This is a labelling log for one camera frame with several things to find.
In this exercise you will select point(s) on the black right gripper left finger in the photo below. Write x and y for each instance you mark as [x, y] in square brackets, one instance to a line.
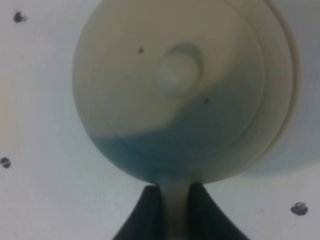
[149, 220]

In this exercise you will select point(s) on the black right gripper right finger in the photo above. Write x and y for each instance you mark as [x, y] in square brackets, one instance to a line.
[202, 219]

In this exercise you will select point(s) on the beige ceramic teapot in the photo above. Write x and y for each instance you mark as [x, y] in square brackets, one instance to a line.
[162, 87]

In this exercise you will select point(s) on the beige teapot saucer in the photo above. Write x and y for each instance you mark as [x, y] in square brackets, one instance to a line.
[283, 71]

